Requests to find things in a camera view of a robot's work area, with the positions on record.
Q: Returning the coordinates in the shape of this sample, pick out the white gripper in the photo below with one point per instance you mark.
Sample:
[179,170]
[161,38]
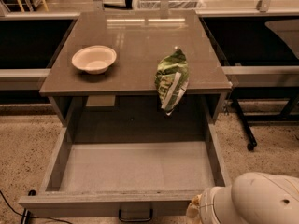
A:
[207,209]

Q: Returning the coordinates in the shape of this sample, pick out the grey top drawer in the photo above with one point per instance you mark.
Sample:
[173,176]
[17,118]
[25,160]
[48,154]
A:
[131,163]

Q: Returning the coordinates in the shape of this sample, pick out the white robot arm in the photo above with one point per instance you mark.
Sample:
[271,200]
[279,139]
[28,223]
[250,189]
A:
[261,56]

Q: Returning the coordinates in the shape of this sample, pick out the grey drawer cabinet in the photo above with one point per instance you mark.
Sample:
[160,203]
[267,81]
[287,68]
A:
[122,105]

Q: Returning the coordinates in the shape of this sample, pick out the black caster leg stand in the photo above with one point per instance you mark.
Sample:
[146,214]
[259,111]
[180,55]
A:
[246,125]

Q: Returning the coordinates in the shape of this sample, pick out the green chip bag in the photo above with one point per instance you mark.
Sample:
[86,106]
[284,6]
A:
[171,80]

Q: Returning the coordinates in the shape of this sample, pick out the black bar on floor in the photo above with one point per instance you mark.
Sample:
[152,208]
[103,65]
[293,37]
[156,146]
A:
[26,215]

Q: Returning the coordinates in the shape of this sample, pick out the white paper bowl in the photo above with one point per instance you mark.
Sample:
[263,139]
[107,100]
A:
[94,60]

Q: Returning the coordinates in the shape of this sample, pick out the wire mesh basket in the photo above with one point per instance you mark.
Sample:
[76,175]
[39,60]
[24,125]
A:
[172,4]

